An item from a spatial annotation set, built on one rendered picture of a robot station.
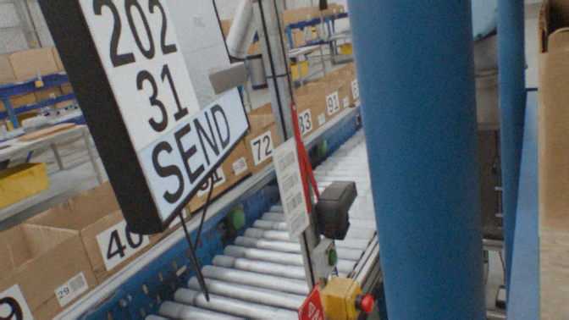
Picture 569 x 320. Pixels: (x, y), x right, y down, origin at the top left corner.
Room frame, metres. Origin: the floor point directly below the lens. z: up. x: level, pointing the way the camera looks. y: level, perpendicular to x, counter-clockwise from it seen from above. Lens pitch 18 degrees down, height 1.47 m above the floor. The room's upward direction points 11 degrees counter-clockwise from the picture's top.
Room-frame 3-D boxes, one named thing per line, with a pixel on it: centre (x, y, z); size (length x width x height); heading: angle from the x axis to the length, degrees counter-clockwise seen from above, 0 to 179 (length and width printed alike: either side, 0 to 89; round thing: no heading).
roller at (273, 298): (1.08, 0.15, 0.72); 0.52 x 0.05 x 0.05; 57
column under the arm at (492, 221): (1.23, -0.63, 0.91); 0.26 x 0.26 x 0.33; 54
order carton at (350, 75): (2.92, -0.49, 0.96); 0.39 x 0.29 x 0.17; 147
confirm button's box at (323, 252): (0.85, -0.06, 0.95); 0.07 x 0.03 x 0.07; 147
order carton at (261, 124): (1.94, 0.14, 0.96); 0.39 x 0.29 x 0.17; 147
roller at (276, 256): (1.25, 0.05, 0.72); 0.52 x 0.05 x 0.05; 57
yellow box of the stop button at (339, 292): (0.87, -0.10, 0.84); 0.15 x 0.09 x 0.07; 147
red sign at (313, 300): (0.79, -0.02, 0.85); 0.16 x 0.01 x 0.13; 147
